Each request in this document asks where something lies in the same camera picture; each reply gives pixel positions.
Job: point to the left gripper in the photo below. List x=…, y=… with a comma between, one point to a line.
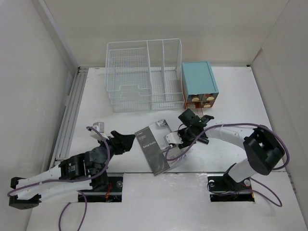
x=122, y=143

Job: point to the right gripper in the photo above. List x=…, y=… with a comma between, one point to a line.
x=186, y=143

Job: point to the grey Canon setup guide booklet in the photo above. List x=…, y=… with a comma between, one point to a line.
x=153, y=154

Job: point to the yellow cap highlighter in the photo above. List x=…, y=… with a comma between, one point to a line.
x=203, y=140

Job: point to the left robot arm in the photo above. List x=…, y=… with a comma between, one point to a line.
x=85, y=171

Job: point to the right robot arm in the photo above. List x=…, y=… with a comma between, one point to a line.
x=217, y=156

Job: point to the teal and orange drawer box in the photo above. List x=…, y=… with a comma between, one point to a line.
x=199, y=85

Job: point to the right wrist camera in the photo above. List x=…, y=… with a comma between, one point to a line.
x=173, y=138

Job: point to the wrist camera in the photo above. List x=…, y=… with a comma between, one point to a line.
x=173, y=138
x=98, y=131

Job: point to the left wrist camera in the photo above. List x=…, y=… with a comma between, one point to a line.
x=98, y=131

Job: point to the aluminium rail left side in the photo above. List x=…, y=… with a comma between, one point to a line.
x=60, y=150

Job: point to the white wire mesh organizer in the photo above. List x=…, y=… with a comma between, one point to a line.
x=144, y=75

